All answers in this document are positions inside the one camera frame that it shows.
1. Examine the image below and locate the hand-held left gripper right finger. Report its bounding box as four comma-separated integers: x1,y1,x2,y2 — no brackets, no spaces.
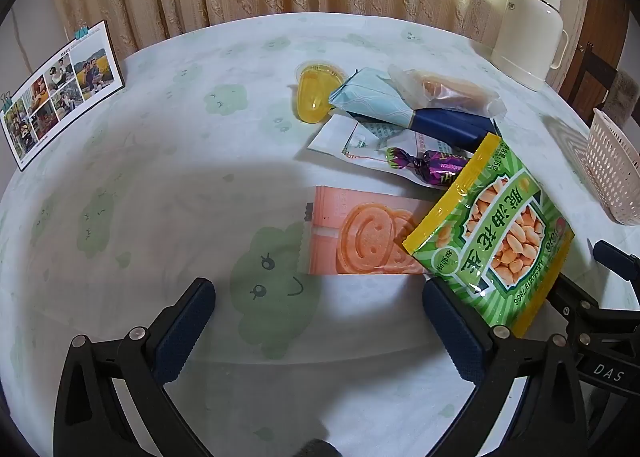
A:
422,281,587,457

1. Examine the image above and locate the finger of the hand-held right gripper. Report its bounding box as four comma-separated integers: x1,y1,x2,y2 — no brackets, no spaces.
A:
547,273,601,338
594,239,640,283

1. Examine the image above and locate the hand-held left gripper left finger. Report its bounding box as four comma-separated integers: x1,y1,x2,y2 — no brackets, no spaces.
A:
52,278,217,457

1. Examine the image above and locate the pale pink plastic basket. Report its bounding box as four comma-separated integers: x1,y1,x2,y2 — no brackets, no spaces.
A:
582,108,640,226

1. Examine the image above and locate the green peanut bag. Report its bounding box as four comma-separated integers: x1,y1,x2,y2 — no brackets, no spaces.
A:
402,133,576,338

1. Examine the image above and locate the pink smiley biscuit packet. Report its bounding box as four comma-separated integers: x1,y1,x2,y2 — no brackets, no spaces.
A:
299,186,436,277

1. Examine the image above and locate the purple candy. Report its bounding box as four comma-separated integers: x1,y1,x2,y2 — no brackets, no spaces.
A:
385,147,473,186

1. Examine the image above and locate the white sachet packet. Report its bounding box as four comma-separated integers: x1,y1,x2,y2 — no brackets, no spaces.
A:
306,114,473,183

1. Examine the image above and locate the clear bread packet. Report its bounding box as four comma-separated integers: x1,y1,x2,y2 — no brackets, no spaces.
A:
387,64,507,119

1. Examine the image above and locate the blue biscuit packet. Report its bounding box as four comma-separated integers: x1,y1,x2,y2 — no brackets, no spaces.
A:
328,68,501,150

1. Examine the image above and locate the yellow jelly cup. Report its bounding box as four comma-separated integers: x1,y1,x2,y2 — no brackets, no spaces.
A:
295,62,349,125

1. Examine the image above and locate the brown furry cushion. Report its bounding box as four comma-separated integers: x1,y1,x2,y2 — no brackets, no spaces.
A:
606,71,637,119

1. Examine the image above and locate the dark wooden chair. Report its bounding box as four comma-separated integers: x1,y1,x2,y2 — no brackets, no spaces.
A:
560,42,640,123

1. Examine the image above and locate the brown wooden door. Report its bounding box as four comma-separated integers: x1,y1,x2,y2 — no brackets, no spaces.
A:
547,0,633,108

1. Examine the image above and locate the cream thermos jug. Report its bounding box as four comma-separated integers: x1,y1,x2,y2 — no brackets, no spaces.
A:
490,0,571,92

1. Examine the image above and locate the photo collage board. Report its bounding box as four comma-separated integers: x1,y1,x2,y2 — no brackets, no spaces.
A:
0,20,126,172

